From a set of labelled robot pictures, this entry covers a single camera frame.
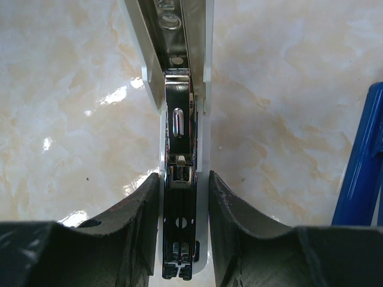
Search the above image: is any blue black stapler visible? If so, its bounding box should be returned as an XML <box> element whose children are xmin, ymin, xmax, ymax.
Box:
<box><xmin>332</xmin><ymin>82</ymin><xmax>382</xmax><ymax>226</ymax></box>

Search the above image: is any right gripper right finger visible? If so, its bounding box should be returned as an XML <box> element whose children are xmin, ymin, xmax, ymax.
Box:
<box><xmin>209</xmin><ymin>172</ymin><xmax>382</xmax><ymax>286</ymax></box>

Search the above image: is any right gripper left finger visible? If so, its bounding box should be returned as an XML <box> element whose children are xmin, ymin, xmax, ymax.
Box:
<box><xmin>1</xmin><ymin>173</ymin><xmax>159</xmax><ymax>286</ymax></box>

